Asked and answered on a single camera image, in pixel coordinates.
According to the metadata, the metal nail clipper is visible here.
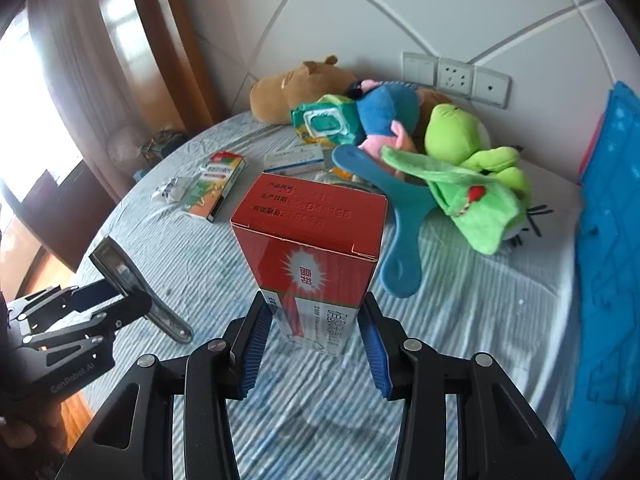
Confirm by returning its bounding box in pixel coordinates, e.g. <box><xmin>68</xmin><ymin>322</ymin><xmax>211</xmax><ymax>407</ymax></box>
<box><xmin>89</xmin><ymin>236</ymin><xmax>193</xmax><ymax>344</ymax></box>

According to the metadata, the blue Y-shaped foam toy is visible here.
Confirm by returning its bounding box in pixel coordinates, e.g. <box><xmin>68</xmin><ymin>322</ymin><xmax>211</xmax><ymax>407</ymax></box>
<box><xmin>332</xmin><ymin>144</ymin><xmax>437</xmax><ymax>298</ymax></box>

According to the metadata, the red white medicine box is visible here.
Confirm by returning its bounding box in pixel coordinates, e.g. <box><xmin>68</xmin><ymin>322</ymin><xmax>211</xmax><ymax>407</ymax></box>
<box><xmin>231</xmin><ymin>174</ymin><xmax>387</xmax><ymax>356</ymax></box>

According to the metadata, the person's left hand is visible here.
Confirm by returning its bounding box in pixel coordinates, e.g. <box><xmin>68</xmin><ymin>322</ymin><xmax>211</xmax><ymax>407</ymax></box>
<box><xmin>1</xmin><ymin>404</ymin><xmax>66</xmax><ymax>452</ymax></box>

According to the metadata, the blue plastic storage crate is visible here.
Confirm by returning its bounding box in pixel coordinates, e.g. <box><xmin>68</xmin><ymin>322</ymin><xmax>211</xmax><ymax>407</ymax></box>
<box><xmin>560</xmin><ymin>81</ymin><xmax>639</xmax><ymax>479</ymax></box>

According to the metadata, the small white sachet pack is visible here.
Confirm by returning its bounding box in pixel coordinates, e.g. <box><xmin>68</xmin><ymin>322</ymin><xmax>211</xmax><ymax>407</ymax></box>
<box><xmin>151</xmin><ymin>177</ymin><xmax>193</xmax><ymax>204</ymax></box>

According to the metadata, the black gift box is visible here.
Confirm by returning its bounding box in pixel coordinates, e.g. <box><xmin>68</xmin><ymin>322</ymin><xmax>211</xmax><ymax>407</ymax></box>
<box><xmin>140</xmin><ymin>128</ymin><xmax>189</xmax><ymax>167</ymax></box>

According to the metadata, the green orange medicine box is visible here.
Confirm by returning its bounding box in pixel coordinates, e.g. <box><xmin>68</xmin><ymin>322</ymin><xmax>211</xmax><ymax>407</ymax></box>
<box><xmin>181</xmin><ymin>151</ymin><xmax>246</xmax><ymax>222</ymax></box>

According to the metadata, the green frog plush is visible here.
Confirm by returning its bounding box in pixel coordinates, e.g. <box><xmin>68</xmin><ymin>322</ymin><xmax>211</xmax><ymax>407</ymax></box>
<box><xmin>381</xmin><ymin>104</ymin><xmax>532</xmax><ymax>255</ymax></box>

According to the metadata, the white blue medicine box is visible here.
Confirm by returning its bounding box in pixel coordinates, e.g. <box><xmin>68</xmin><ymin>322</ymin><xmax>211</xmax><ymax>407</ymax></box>
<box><xmin>264</xmin><ymin>144</ymin><xmax>326</xmax><ymax>176</ymax></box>

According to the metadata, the brown capybara plush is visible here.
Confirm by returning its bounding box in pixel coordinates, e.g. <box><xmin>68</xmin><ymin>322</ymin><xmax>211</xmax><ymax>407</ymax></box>
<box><xmin>250</xmin><ymin>55</ymin><xmax>356</xmax><ymax>125</ymax></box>

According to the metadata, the red handbag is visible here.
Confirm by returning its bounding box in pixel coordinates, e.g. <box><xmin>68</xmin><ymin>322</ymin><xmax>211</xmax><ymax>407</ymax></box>
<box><xmin>578</xmin><ymin>113</ymin><xmax>605</xmax><ymax>182</ymax></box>

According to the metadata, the green wet wipes pack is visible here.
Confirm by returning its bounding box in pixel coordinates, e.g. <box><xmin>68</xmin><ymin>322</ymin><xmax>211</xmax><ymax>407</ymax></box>
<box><xmin>290</xmin><ymin>94</ymin><xmax>366</xmax><ymax>146</ymax></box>

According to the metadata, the blue pink pig plush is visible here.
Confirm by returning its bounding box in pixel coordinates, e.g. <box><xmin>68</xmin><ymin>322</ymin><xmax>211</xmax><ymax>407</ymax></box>
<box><xmin>346</xmin><ymin>79</ymin><xmax>421</xmax><ymax>162</ymax></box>

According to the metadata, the white wall socket panel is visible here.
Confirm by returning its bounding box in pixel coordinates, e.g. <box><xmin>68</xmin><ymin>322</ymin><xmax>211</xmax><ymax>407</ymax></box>
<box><xmin>401</xmin><ymin>52</ymin><xmax>512</xmax><ymax>110</ymax></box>

